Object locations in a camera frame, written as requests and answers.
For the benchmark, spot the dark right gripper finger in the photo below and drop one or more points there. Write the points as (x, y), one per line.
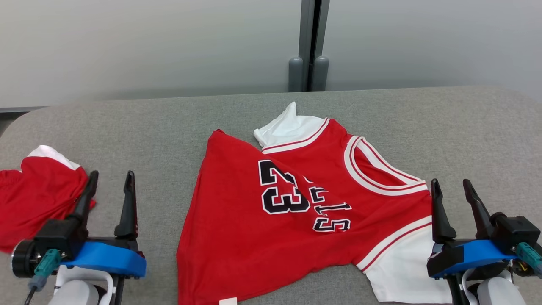
(440, 216)
(480, 212)

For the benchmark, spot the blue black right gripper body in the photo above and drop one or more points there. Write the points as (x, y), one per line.
(474, 254)

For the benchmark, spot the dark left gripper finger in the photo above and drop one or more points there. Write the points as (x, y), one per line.
(88, 197)
(129, 207)

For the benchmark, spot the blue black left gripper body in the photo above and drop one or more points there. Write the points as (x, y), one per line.
(110, 258)

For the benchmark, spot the red white shorts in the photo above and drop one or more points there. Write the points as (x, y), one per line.
(38, 195)

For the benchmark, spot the red white Bulls jersey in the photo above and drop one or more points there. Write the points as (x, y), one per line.
(237, 220)

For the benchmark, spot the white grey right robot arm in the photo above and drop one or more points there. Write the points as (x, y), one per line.
(497, 292)

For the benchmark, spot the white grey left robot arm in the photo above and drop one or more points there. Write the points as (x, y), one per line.
(76, 294)

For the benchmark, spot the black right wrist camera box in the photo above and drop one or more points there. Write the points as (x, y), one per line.
(518, 231)

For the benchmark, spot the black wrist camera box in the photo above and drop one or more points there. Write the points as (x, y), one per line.
(518, 231)
(57, 237)

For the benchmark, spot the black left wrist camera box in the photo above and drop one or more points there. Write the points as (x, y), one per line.
(57, 237)

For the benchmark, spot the grey cylindrical post bumper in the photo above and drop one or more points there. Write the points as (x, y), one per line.
(295, 74)
(322, 73)

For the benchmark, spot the grey partition post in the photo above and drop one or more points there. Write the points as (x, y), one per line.
(305, 25)

